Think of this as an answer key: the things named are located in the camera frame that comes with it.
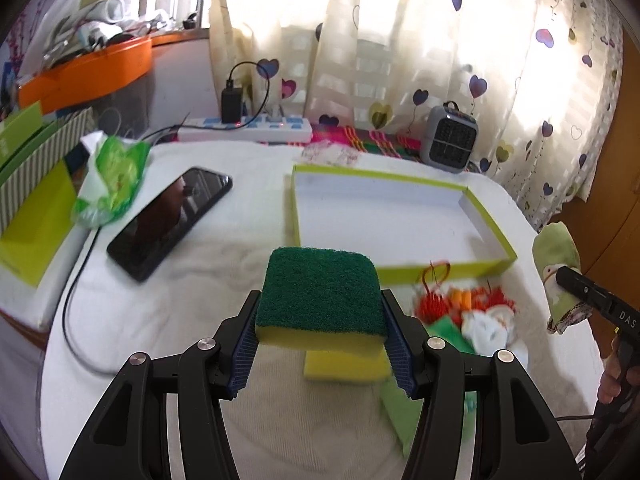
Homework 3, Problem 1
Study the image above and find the white sock bundle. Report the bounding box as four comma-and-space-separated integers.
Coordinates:
461, 304, 529, 368

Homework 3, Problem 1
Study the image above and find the right hand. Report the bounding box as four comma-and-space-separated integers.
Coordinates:
598, 353, 639, 404

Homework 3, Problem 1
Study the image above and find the black charging cable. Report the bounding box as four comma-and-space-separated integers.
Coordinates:
60, 226, 122, 377

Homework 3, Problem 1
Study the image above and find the green topped yellow sponge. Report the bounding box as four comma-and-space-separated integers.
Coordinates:
255, 247, 387, 358

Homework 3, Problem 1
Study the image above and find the orange shelf tray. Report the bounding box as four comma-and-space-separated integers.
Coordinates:
17, 37, 152, 114

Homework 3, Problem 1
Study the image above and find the lime green box lid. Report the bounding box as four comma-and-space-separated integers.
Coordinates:
1, 159, 76, 287

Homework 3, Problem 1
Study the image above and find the black smartphone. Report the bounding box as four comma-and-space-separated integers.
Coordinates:
106, 167, 233, 283

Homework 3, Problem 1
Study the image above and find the green packet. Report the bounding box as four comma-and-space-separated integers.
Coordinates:
380, 316, 476, 458

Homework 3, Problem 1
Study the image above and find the green tissue pack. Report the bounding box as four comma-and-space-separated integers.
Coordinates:
70, 131, 151, 230

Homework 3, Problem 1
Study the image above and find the grey mini heater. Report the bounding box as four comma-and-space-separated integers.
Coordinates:
420, 101, 478, 174

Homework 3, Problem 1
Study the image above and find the red tassel knot ornament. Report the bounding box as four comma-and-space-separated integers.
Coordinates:
414, 261, 515, 328

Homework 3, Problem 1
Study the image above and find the black charger adapter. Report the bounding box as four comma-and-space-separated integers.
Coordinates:
220, 78, 243, 125

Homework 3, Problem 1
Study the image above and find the light green cloth roll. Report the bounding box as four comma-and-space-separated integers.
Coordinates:
531, 221, 594, 335

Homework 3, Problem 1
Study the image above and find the colourful striped cloth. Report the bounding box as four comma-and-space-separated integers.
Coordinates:
302, 125, 421, 167

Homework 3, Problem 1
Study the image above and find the white power strip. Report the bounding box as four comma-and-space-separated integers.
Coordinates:
177, 114, 312, 144

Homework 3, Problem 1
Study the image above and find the heart pattern curtain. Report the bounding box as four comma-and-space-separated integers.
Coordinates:
208, 0, 623, 228

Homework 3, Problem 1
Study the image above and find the striped gift box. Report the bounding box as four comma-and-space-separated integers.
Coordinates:
1, 107, 96, 231

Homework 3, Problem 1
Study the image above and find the plain yellow sponge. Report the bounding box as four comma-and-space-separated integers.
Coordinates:
304, 351, 392, 384

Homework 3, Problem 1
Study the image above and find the lime green shallow box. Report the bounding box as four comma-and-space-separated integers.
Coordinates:
291, 166, 518, 286

